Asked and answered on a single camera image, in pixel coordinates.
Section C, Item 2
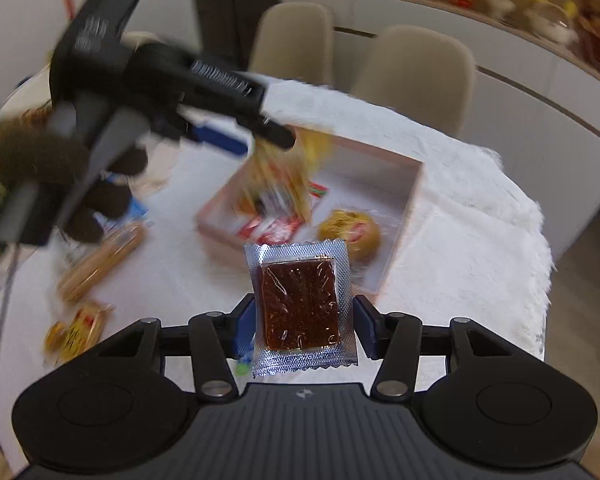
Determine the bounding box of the white tablecloth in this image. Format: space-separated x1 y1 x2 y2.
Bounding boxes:
0 74 554 466

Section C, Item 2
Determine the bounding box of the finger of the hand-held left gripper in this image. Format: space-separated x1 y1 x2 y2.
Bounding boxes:
234 108 298 150
186 121 250 157

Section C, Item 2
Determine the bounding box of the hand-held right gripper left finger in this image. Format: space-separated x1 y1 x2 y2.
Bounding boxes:
99 295 257 402

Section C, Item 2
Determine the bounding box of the clear packet of brown snack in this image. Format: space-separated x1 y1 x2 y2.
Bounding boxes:
244 241 359 380

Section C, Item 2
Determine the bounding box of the pink cardboard box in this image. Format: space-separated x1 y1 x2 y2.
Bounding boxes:
196 122 427 297

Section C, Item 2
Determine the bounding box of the dark tall cabinet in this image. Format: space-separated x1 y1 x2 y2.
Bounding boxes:
189 0 283 77

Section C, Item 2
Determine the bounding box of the long orange snack packet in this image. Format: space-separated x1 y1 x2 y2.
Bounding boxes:
56 222 147 304

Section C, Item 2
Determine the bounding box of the white yellow teapot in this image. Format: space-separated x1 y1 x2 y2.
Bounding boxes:
522 0 580 47

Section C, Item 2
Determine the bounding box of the blue white snack packet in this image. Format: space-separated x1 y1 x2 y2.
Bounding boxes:
92 172 150 231

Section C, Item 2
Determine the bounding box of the yellow red snack packet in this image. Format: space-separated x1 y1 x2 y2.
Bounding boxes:
43 300 115 364

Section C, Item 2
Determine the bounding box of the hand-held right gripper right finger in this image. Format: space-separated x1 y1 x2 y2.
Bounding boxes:
353 294 502 402

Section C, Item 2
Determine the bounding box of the person's left hand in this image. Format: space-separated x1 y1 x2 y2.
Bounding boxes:
0 116 149 247

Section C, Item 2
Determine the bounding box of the white figurine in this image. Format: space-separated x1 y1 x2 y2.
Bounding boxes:
484 0 518 25

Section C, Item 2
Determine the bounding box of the beige chair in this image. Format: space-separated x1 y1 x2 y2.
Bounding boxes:
350 25 477 137
249 2 337 92

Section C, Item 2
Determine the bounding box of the round yellow wrapped pastry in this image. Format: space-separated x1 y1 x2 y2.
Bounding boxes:
317 207 382 262

